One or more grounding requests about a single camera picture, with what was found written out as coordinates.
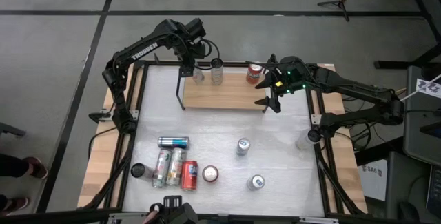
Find wooden shelf black wire legs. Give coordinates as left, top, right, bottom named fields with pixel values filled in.
left=175, top=58, right=274, bottom=114

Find black laptop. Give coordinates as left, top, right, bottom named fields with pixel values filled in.
left=425, top=164, right=441, bottom=218

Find grey chair leg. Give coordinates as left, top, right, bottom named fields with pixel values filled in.
left=0, top=121, right=27, bottom=138

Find person's hand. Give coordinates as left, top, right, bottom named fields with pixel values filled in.
left=143, top=210, right=159, bottom=224

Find black aluminium table frame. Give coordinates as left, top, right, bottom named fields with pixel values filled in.
left=79, top=53, right=369, bottom=224

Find red Fanta can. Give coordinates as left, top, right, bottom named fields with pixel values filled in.
left=245, top=63, right=265, bottom=85
left=201, top=165, right=220, bottom=183
left=180, top=160, right=199, bottom=192

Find grey desk top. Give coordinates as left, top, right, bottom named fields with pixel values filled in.
left=402, top=65, right=441, bottom=167
left=384, top=150, right=441, bottom=224

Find white paper tag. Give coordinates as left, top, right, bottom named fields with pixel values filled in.
left=416, top=77, right=441, bottom=100

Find black computer mouse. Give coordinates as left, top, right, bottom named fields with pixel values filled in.
left=397, top=200, right=420, bottom=223

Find person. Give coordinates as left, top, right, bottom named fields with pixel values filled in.
left=0, top=153, right=49, bottom=216

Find black desk frame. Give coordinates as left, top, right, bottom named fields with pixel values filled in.
left=373, top=0, right=441, bottom=70

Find white cable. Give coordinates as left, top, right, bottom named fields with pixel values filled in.
left=400, top=74, right=441, bottom=103

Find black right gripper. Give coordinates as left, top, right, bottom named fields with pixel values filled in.
left=254, top=55, right=313, bottom=114

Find silver Celsius can green print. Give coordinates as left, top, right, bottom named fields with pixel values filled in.
left=152, top=148, right=172, bottom=189

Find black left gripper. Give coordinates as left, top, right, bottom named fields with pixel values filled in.
left=174, top=37, right=209, bottom=79

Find white cardboard box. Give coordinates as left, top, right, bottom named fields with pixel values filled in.
left=357, top=159, right=389, bottom=201

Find black handheld device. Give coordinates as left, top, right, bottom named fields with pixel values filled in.
left=151, top=195, right=199, bottom=224

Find blue silver Red Bull can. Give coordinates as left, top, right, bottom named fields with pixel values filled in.
left=246, top=174, right=266, bottom=192
left=235, top=138, right=252, bottom=157
left=157, top=136, right=190, bottom=150

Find silver Celsius can orange print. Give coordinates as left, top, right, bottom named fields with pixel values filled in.
left=165, top=147, right=187, bottom=187

